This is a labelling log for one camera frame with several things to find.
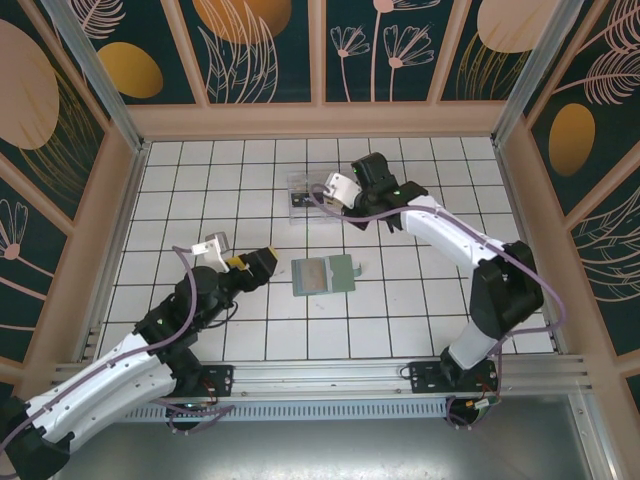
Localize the gold patterned credit card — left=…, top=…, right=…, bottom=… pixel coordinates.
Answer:
left=297, top=261, right=330, bottom=292

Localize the green card holder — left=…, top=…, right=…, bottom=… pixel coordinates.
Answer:
left=290, top=253, right=365, bottom=299

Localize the clear acrylic card organizer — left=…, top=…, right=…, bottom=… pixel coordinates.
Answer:
left=285, top=169, right=354, bottom=227

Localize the grey metal sheet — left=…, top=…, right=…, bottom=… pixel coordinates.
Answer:
left=49, top=418, right=619, bottom=480

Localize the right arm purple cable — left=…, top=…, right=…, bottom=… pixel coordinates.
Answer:
left=309, top=183, right=560, bottom=432

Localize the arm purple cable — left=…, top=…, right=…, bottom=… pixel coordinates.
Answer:
left=309, top=183, right=560, bottom=432
left=0, top=244, right=245, bottom=451

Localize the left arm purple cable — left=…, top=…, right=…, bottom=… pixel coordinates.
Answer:
left=0, top=244, right=245, bottom=451

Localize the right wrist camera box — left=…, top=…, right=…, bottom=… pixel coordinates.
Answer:
left=323, top=171, right=362, bottom=211

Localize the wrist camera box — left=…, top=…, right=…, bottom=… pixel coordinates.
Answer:
left=192, top=231, right=232, bottom=274
left=323, top=171, right=362, bottom=211

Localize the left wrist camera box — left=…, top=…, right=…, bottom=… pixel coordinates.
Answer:
left=192, top=231, right=232, bottom=274

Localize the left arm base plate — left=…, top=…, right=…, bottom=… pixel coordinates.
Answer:
left=197, top=364, right=236, bottom=400

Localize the aluminium mounting rail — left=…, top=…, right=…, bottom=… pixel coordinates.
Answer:
left=47, top=352, right=594, bottom=402

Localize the slotted grey cable duct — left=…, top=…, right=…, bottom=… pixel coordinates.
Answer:
left=127, top=398, right=450, bottom=423

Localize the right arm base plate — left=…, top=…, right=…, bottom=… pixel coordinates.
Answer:
left=408, top=360, right=501, bottom=396

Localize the aluminium frame post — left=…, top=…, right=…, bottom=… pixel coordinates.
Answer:
left=38, top=0, right=152, bottom=154
left=491, top=0, right=596, bottom=147

